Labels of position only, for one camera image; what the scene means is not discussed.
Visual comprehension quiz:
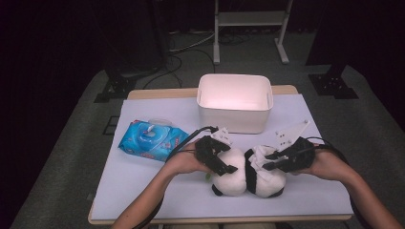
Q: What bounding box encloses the right hand-held gripper cable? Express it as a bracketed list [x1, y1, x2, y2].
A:
[305, 135, 373, 229]

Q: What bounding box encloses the person's left hand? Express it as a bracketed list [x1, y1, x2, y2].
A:
[164, 140, 213, 176]

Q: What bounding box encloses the black stand base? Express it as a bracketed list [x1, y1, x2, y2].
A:
[308, 63, 360, 100]
[94, 75, 138, 104]

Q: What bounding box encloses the hand-held gripper cable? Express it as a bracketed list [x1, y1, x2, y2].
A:
[305, 135, 373, 229]
[132, 126, 219, 229]

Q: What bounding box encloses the light wooden table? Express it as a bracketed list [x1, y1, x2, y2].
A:
[87, 84, 352, 225]

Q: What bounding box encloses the person's right hand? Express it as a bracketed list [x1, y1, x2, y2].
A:
[290, 143, 353, 182]

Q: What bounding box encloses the grey floor cable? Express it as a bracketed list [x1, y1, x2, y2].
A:
[169, 31, 218, 53]

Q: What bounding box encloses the white wet wipe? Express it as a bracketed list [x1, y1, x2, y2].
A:
[247, 145, 279, 177]

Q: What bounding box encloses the bundle of floor cables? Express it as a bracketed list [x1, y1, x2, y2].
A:
[219, 31, 252, 46]

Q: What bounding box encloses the white metal stand frame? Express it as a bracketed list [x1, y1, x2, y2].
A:
[212, 0, 294, 66]

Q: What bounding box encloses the left hand-held gripper cable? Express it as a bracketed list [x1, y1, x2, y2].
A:
[132, 126, 219, 229]

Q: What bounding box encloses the blue wet wipes pack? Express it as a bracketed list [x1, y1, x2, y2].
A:
[117, 117, 190, 162]

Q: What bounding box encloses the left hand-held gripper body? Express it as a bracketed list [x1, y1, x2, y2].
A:
[194, 127, 234, 175]

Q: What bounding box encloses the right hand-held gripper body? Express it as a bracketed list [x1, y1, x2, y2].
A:
[274, 119, 317, 175]

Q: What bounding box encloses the black floor cable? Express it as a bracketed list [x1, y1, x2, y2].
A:
[141, 54, 184, 90]
[187, 48, 218, 74]

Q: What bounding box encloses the black square floor hatch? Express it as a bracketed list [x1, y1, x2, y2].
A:
[102, 115, 120, 136]

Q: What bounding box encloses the panda plush toy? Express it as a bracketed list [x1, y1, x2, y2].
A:
[203, 144, 288, 198]

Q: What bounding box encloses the white storage box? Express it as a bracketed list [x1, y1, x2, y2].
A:
[196, 73, 275, 135]

